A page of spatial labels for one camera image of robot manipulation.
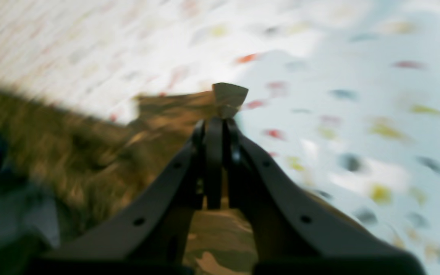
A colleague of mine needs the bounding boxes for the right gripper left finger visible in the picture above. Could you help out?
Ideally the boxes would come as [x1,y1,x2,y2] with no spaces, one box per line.
[29,117,223,275]

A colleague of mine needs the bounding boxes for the camouflage T-shirt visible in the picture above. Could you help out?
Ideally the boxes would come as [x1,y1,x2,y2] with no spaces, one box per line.
[0,82,358,275]

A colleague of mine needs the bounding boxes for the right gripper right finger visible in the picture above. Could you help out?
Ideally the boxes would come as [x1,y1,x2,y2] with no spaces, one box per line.
[224,119,425,275]

